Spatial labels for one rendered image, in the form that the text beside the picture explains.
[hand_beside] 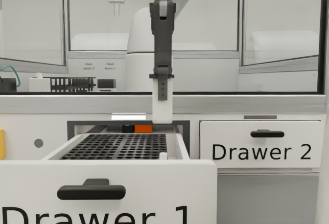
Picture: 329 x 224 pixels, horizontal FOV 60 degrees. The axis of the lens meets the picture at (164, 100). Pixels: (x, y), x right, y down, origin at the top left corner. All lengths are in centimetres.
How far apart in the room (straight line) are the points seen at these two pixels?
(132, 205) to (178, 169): 7
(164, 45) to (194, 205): 21
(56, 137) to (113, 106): 16
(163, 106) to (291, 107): 39
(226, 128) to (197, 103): 9
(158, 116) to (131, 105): 26
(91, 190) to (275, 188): 54
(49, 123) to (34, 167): 36
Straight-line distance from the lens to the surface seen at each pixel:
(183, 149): 55
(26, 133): 76
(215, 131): 68
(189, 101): 68
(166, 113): 43
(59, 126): 73
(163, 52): 40
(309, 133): 76
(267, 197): 78
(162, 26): 40
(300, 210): 83
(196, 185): 36
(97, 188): 33
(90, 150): 54
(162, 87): 42
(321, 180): 19
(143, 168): 35
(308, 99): 76
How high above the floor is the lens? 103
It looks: 5 degrees down
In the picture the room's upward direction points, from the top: straight up
